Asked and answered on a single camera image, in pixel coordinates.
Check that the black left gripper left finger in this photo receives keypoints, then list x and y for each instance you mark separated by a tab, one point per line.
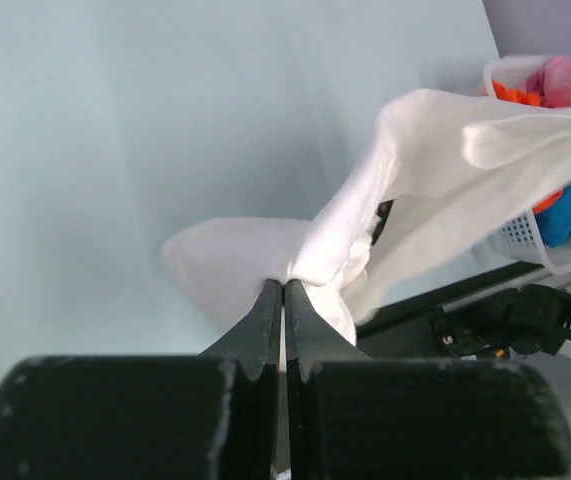
208	416

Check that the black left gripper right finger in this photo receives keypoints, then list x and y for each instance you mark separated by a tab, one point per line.
353	417

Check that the white t shirt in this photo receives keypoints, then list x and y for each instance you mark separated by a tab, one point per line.
441	173

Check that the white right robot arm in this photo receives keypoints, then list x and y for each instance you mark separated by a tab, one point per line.
511	323

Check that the orange t shirt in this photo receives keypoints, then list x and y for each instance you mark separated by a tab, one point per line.
533	99

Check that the white perforated laundry basket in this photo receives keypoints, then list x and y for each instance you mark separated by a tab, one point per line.
520	239

